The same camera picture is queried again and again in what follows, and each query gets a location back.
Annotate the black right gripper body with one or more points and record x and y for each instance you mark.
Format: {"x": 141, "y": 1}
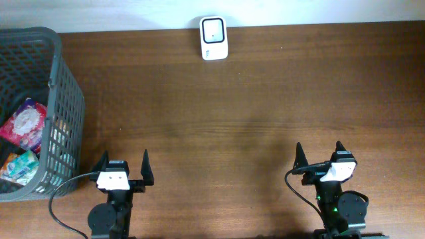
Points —
{"x": 323, "y": 188}

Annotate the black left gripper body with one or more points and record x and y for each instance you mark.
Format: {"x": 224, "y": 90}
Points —
{"x": 125, "y": 196}

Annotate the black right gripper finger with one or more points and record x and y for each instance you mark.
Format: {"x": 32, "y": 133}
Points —
{"x": 300, "y": 159}
{"x": 339, "y": 146}

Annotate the teal wet wipes pack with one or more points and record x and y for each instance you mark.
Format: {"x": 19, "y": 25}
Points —
{"x": 24, "y": 167}

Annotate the red purple pad package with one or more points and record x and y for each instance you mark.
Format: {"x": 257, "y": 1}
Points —
{"x": 25, "y": 127}

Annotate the orange tissue pack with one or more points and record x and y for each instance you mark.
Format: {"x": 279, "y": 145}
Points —
{"x": 4, "y": 170}

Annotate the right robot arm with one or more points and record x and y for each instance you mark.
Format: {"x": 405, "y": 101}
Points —
{"x": 342, "y": 212}

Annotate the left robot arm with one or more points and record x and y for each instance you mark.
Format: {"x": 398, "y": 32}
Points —
{"x": 112, "y": 219}

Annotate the white barcode scanner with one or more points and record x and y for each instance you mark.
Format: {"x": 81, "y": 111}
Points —
{"x": 214, "y": 39}

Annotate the grey plastic mesh basket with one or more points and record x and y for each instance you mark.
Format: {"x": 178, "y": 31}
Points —
{"x": 32, "y": 67}

